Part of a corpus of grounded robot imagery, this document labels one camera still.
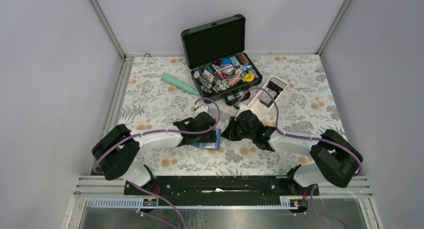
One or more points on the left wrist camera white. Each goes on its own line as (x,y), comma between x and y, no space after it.
(201,109)

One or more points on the blue leather card holder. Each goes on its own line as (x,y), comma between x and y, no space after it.
(213,145)

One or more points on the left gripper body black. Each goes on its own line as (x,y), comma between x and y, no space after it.
(208,137)

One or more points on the mint green cylindrical device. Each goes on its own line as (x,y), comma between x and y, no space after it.
(179,84)

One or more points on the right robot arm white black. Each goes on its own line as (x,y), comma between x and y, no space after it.
(334,160)

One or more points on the white plastic card tray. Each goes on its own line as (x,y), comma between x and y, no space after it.
(259,109)

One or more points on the silver VIP card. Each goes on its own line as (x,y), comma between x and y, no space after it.
(266,99)

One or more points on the slotted cable duct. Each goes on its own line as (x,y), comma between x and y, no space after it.
(151,203)

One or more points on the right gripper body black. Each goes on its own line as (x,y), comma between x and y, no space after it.
(237,132)

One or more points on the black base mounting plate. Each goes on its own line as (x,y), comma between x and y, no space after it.
(220,189)

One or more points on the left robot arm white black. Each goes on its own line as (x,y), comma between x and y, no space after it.
(115,154)

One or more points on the black poker chip case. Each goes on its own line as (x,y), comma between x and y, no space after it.
(215,54)

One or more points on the yellow round chip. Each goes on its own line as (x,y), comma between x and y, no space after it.
(249,77)

